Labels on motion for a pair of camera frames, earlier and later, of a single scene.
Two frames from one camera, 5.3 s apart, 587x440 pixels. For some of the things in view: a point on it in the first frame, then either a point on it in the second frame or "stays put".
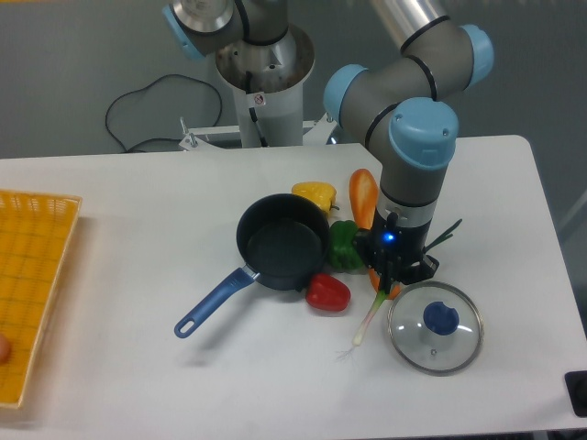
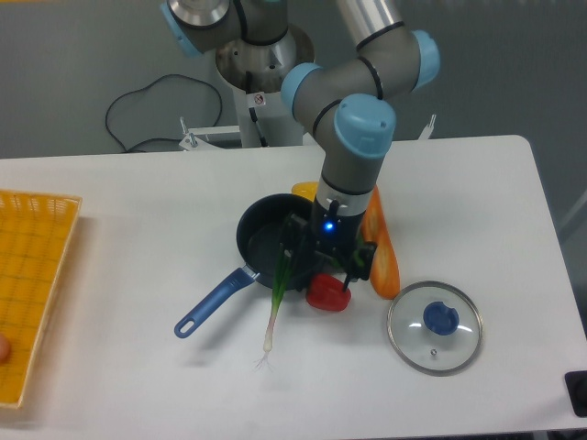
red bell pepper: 327,293 stays put
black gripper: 396,253 -> 336,237
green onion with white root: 382,295 -> 283,262
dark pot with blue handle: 283,241 stays put
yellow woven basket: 36,235 stays put
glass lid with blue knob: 436,328 stays put
